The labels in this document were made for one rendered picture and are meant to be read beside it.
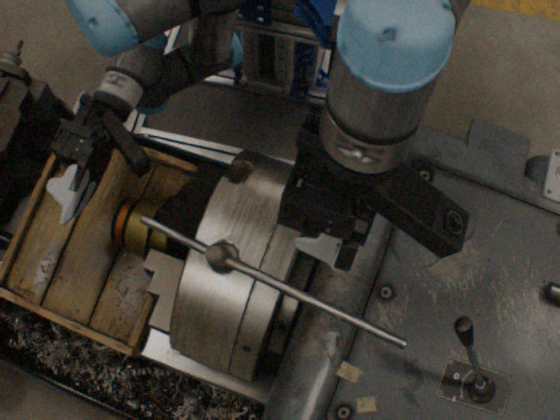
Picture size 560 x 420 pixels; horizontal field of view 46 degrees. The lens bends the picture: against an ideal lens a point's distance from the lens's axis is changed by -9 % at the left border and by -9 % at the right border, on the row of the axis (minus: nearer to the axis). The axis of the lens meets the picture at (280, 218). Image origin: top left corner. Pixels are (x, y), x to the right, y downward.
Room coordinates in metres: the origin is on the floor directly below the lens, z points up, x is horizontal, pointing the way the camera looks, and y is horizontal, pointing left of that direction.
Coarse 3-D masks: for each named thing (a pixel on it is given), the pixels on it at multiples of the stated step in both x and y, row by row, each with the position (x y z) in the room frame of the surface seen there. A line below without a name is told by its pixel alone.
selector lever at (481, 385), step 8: (472, 344) 0.11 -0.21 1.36; (472, 352) 0.10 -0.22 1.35; (472, 360) 0.09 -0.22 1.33; (472, 368) 0.09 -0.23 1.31; (480, 368) 0.09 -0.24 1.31; (480, 376) 0.08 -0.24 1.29; (472, 384) 0.07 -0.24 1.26; (480, 384) 0.07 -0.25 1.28; (488, 384) 0.07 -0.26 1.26; (472, 392) 0.06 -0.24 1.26; (480, 392) 0.06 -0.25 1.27; (488, 392) 0.06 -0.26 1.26; (472, 400) 0.05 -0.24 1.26; (480, 400) 0.05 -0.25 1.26; (488, 400) 0.05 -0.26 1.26
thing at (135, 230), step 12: (120, 204) 0.33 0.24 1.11; (132, 204) 0.33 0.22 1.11; (144, 204) 0.33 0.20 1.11; (156, 204) 0.33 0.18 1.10; (120, 216) 0.31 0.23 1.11; (132, 216) 0.31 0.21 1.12; (156, 216) 0.31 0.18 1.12; (120, 228) 0.29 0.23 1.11; (132, 228) 0.29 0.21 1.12; (144, 228) 0.29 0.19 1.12; (120, 240) 0.28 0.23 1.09; (132, 240) 0.27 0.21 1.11; (144, 240) 0.27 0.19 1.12; (156, 240) 0.28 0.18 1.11; (168, 240) 0.28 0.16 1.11; (132, 252) 0.26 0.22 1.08; (144, 252) 0.26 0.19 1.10; (168, 252) 0.27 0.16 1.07
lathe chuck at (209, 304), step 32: (256, 160) 0.37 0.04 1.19; (224, 192) 0.31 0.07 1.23; (256, 192) 0.31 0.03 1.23; (224, 224) 0.26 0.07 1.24; (256, 224) 0.27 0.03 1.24; (192, 256) 0.22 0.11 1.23; (256, 256) 0.23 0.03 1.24; (192, 288) 0.19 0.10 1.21; (224, 288) 0.19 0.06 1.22; (192, 320) 0.15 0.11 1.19; (224, 320) 0.15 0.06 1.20; (192, 352) 0.12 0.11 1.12; (224, 352) 0.12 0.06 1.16
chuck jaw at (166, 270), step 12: (156, 252) 0.26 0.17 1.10; (144, 264) 0.24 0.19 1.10; (156, 264) 0.24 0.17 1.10; (168, 264) 0.24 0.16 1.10; (180, 264) 0.24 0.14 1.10; (156, 276) 0.22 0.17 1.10; (168, 276) 0.23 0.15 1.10; (156, 288) 0.21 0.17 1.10; (168, 288) 0.21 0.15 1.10; (168, 300) 0.19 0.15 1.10; (156, 312) 0.17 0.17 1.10; (168, 312) 0.17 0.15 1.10; (156, 324) 0.15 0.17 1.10; (168, 324) 0.16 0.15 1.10
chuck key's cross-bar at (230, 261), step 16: (144, 224) 0.24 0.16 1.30; (160, 224) 0.24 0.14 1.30; (176, 240) 0.22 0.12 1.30; (192, 240) 0.22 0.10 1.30; (256, 272) 0.19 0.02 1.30; (288, 288) 0.17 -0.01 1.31; (320, 304) 0.15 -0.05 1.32; (352, 320) 0.14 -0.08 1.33; (384, 336) 0.12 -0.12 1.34; (400, 336) 0.12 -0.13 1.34
